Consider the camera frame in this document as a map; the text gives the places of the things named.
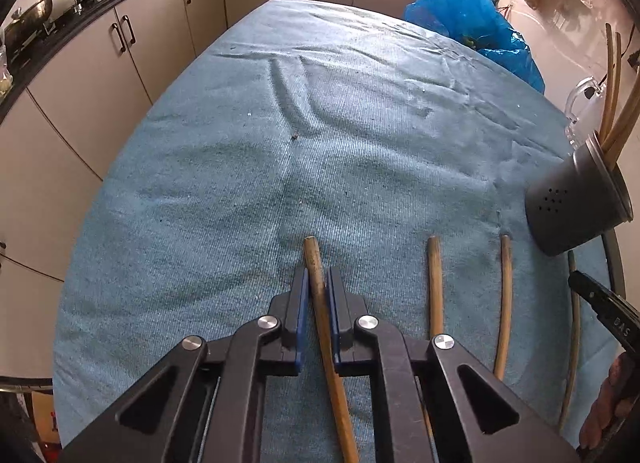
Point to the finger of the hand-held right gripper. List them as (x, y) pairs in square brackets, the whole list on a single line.
[(610, 310)]

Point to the cardboard box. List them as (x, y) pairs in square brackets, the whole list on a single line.
[(45, 418)]

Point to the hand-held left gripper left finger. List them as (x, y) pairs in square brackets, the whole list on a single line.
[(301, 328)]

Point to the tan bamboo chopstick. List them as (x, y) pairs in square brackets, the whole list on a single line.
[(607, 93), (574, 353), (627, 123), (618, 58), (435, 288), (506, 293), (319, 293)]

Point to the blue plastic bag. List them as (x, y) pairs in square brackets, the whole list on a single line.
[(465, 8)]

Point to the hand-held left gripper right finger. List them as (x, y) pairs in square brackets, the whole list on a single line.
[(334, 328)]

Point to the dark metal utensil holder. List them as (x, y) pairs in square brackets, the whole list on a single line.
[(570, 203)]

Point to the cream base cabinets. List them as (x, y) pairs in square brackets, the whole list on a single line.
[(90, 93)]

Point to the blue tablecloth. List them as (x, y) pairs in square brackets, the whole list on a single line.
[(350, 143)]

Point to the steel cooking pot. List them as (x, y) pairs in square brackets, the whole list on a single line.
[(30, 13)]

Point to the person's right hand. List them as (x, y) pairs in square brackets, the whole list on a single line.
[(602, 413)]

